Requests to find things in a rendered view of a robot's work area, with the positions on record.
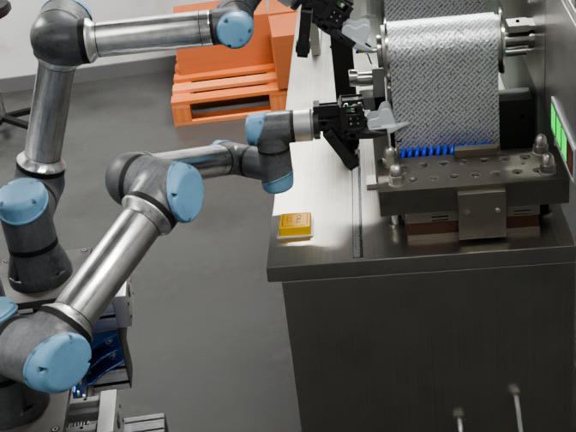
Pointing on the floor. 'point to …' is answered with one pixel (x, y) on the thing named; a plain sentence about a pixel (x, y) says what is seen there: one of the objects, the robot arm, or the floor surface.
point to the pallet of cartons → (236, 67)
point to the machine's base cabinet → (435, 350)
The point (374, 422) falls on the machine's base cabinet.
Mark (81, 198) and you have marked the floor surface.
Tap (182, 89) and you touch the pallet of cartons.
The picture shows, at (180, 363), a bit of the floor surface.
